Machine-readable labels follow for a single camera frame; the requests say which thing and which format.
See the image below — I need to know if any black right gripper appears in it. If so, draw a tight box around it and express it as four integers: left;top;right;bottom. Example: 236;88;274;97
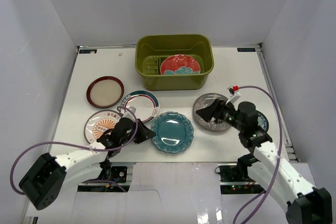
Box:
196;99;245;132

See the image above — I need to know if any grey plate deer design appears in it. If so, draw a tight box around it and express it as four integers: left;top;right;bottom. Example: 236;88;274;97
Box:
192;93;230;132

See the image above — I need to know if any white plate green rim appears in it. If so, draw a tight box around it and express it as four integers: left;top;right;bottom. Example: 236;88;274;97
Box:
120;90;160;124

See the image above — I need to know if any teal scalloped plate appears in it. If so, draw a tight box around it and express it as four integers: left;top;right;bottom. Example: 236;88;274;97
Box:
151;111;194;155

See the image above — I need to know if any white plate orange sunburst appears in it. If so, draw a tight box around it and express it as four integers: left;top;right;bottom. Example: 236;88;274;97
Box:
83;110;122;144

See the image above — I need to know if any red plate teal flower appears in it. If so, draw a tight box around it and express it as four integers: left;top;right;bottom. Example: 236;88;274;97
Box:
160;54;201;75

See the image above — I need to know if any dark red rimmed plate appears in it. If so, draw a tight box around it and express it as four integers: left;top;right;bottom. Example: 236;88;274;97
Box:
86;76;124;109

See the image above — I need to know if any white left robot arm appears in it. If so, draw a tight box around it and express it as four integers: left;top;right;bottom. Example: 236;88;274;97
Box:
19;117;156;210

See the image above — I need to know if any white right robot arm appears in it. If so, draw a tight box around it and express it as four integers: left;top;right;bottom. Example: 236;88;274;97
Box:
196;99;333;223

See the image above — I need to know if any olive green plastic bin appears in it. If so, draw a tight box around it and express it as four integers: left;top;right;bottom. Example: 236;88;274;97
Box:
135;34;214;91

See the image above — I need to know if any blue white patterned plate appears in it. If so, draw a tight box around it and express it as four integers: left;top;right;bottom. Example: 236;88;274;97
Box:
257;111;269;132

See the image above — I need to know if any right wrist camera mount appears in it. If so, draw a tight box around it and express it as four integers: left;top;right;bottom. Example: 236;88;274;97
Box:
226;86;241;105

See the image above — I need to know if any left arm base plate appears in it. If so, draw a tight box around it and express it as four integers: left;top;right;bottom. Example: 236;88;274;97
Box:
77;166;130;193

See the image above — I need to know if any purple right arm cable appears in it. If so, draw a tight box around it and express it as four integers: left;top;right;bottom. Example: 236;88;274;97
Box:
232;85;284;224

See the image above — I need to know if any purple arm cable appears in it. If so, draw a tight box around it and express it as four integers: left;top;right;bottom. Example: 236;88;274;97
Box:
9;105;139;195
232;85;284;224

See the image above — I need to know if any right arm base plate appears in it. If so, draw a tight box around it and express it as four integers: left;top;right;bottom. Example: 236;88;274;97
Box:
214;163;264;195

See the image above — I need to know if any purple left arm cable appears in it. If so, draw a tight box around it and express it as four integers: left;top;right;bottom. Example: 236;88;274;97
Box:
9;105;139;195

